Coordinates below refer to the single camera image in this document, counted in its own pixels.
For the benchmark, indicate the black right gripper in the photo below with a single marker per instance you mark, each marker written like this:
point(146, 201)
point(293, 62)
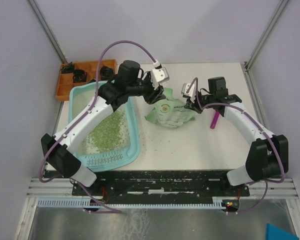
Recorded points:
point(193, 106)

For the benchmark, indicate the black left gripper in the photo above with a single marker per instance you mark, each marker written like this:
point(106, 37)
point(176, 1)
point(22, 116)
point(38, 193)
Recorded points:
point(153, 98)

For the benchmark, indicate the magenta plastic litter scoop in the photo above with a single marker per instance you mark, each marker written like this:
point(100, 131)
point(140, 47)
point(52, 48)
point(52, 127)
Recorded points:
point(214, 120)

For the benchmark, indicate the green cat litter bag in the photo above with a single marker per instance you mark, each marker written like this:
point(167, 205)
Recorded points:
point(170, 112)

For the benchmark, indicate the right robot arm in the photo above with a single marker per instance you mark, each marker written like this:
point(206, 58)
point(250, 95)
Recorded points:
point(268, 155)

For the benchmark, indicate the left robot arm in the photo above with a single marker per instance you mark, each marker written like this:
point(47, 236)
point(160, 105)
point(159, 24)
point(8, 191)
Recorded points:
point(129, 81)

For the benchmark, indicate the teal plastic litter box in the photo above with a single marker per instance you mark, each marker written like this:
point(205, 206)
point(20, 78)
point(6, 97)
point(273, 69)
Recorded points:
point(106, 161)

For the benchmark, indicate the green litter pellets pile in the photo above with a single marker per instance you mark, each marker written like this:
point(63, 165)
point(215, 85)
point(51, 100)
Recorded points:
point(111, 134)

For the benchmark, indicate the black round part in tray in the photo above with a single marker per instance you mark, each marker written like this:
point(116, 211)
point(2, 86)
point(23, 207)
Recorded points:
point(106, 72)

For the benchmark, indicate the orange wooden compartment tray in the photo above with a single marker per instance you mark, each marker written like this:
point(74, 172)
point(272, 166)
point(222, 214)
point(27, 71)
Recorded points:
point(65, 82)

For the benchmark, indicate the small circuit board with LEDs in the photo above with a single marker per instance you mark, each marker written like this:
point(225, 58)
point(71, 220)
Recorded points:
point(232, 205)

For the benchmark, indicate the blue foam pad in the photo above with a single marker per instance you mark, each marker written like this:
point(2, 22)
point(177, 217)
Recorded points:
point(274, 233)

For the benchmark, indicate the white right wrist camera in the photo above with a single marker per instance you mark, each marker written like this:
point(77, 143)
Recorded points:
point(189, 91)

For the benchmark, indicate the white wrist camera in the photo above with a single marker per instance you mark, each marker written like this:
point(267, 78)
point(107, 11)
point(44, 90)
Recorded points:
point(159, 75)
point(189, 91)

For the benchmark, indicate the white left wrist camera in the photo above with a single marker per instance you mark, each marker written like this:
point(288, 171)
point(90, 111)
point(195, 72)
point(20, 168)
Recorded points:
point(159, 75)

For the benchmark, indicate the black ring part in tray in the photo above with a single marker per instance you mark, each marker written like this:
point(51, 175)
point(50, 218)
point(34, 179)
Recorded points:
point(79, 76)

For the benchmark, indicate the black mounting base plate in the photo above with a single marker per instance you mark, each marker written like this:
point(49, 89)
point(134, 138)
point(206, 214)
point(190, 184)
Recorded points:
point(204, 183)

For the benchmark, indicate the light blue cable duct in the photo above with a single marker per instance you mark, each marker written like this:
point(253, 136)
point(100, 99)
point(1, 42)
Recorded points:
point(146, 201)

